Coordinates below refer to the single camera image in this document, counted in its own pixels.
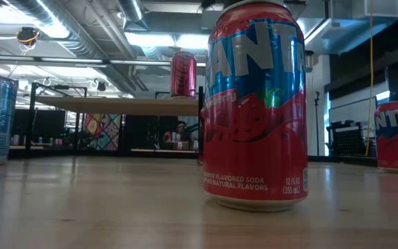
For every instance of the pink-red slim soda can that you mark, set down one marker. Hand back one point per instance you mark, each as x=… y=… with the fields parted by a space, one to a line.
x=183 y=74

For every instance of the red Fanta strawberry can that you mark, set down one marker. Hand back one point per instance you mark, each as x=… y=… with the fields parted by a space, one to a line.
x=254 y=138
x=397 y=145

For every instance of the wooden shelf board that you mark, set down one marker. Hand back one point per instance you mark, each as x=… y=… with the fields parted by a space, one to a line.
x=116 y=106

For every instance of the colourful patterned panel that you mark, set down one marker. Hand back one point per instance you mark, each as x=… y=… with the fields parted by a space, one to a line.
x=102 y=133

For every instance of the black tripod stand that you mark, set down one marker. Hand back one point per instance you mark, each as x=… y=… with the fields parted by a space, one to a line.
x=316 y=124

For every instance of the black monitor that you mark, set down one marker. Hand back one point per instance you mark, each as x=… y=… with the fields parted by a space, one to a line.
x=47 y=124

